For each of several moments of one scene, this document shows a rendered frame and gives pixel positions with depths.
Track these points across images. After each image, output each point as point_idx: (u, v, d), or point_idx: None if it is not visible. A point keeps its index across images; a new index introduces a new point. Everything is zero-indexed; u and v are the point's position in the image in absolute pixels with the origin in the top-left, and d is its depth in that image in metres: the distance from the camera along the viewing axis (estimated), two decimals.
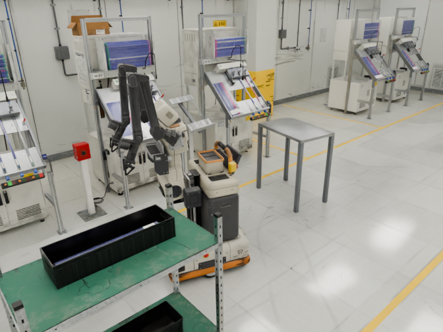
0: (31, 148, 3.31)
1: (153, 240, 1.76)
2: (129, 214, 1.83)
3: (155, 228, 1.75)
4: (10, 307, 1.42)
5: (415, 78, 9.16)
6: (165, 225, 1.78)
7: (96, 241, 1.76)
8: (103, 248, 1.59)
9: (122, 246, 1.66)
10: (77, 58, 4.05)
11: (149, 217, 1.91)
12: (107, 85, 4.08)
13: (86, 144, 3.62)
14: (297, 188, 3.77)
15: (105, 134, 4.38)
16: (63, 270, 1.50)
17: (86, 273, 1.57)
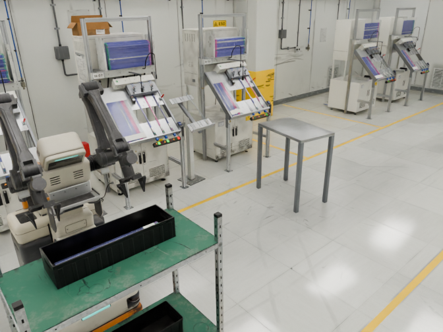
0: (31, 148, 3.31)
1: (153, 240, 1.76)
2: (129, 214, 1.83)
3: (155, 228, 1.75)
4: (10, 307, 1.42)
5: (415, 78, 9.16)
6: (165, 225, 1.78)
7: (96, 241, 1.76)
8: (103, 248, 1.59)
9: (122, 246, 1.66)
10: (77, 58, 4.05)
11: (149, 217, 1.91)
12: (107, 85, 4.08)
13: (86, 144, 3.62)
14: (297, 188, 3.77)
15: (105, 134, 4.38)
16: (63, 270, 1.50)
17: (86, 273, 1.57)
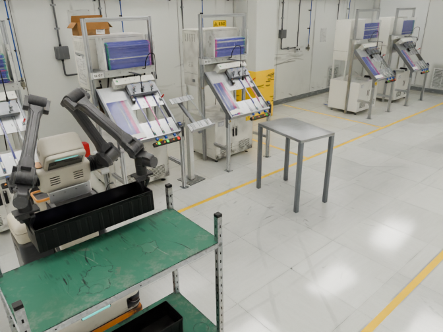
0: None
1: (132, 211, 1.87)
2: (110, 189, 1.94)
3: (134, 200, 1.86)
4: (10, 307, 1.42)
5: (415, 78, 9.16)
6: (143, 198, 1.89)
7: (78, 214, 1.87)
8: (82, 217, 1.70)
9: (102, 215, 1.76)
10: (77, 58, 4.05)
11: (130, 192, 2.02)
12: (107, 85, 4.08)
13: (86, 144, 3.62)
14: (297, 188, 3.77)
15: (105, 134, 4.38)
16: (45, 235, 1.61)
17: (66, 240, 1.68)
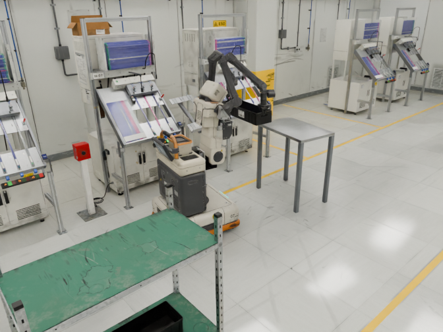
0: (31, 148, 3.31)
1: (243, 108, 3.72)
2: None
3: (242, 102, 3.71)
4: (10, 307, 1.42)
5: (415, 78, 9.16)
6: None
7: (240, 116, 3.48)
8: (258, 107, 3.50)
9: (252, 107, 3.58)
10: (77, 58, 4.05)
11: None
12: (107, 85, 4.08)
13: (86, 144, 3.62)
14: (297, 188, 3.77)
15: (105, 134, 4.38)
16: None
17: None
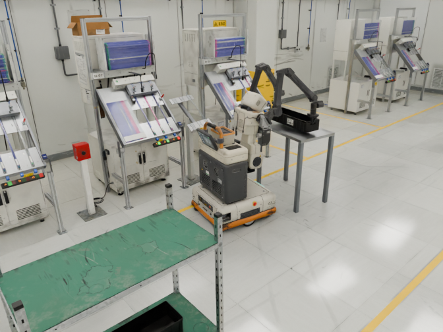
0: (31, 148, 3.31)
1: (289, 116, 4.08)
2: None
3: (288, 110, 4.07)
4: (10, 307, 1.42)
5: (415, 78, 9.16)
6: (285, 110, 4.11)
7: (289, 123, 3.83)
8: (304, 115, 3.86)
9: (298, 116, 3.94)
10: (77, 58, 4.05)
11: None
12: (107, 85, 4.08)
13: (86, 144, 3.62)
14: (297, 188, 3.77)
15: (105, 134, 4.38)
16: None
17: None
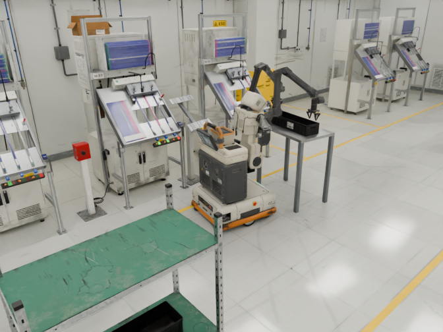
0: (31, 148, 3.31)
1: (289, 119, 4.10)
2: (279, 115, 3.96)
3: (288, 114, 4.09)
4: (10, 307, 1.42)
5: (415, 78, 9.16)
6: (285, 113, 4.13)
7: (289, 127, 3.85)
8: (304, 118, 3.88)
9: (298, 119, 3.96)
10: (77, 58, 4.05)
11: (273, 118, 4.07)
12: (107, 85, 4.08)
13: (86, 144, 3.62)
14: (297, 188, 3.77)
15: (105, 134, 4.38)
16: None
17: None
